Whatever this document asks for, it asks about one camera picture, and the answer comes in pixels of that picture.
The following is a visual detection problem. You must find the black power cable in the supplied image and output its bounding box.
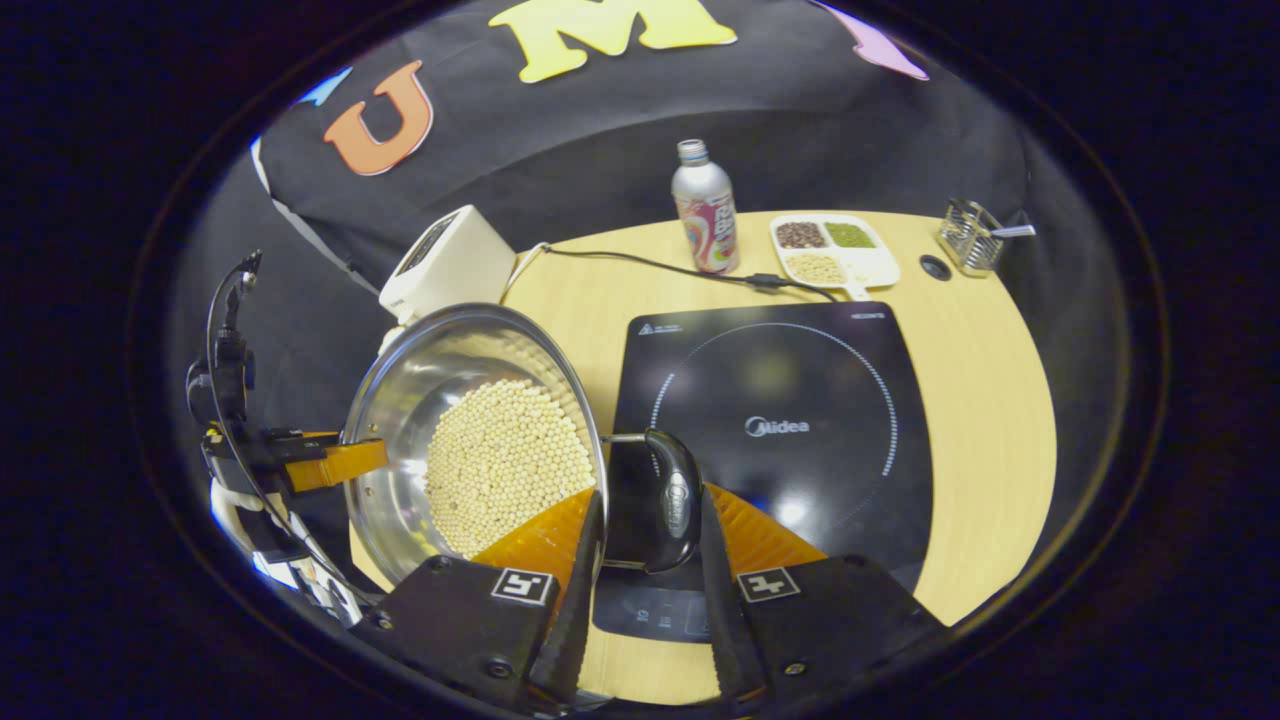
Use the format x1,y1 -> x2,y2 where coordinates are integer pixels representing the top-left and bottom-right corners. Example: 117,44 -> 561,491
540,245 -> 846,303

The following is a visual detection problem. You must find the white divided tray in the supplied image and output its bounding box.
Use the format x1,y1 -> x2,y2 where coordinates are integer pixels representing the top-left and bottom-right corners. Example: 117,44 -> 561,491
768,213 -> 901,301

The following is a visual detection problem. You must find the pile of yellow soybeans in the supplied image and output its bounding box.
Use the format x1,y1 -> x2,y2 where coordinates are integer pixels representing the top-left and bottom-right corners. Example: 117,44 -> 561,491
423,378 -> 598,561

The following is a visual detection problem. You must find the white toaster cord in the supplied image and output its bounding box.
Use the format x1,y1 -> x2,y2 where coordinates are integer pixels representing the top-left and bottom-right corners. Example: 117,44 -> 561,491
500,242 -> 553,301

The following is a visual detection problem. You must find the silver drink bottle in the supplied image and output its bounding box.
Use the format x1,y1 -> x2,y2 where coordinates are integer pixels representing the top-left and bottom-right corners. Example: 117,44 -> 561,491
670,138 -> 741,276

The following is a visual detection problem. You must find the white toaster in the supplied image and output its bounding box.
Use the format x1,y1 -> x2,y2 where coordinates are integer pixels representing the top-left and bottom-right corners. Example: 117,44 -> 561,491
378,205 -> 519,326

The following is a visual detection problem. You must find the small portion of pale beans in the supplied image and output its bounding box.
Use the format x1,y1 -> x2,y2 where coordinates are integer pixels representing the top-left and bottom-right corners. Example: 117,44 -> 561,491
785,253 -> 847,285

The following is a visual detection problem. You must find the wire utensil holder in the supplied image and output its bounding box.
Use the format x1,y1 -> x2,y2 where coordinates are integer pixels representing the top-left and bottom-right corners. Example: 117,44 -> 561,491
937,198 -> 1004,278

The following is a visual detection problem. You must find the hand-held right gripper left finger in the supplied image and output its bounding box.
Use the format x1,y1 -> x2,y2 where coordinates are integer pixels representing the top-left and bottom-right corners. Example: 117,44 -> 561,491
350,487 -> 608,716

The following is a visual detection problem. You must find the black induction cooktop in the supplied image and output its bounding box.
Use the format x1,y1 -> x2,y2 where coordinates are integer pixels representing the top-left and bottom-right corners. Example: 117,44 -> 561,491
592,300 -> 936,644

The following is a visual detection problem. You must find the stainless steel pot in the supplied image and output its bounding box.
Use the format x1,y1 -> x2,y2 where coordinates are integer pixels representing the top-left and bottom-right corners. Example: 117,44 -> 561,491
342,303 -> 704,586

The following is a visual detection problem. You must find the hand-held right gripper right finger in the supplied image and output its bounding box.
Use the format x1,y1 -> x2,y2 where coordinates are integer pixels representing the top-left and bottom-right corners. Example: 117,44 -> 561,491
697,483 -> 946,706

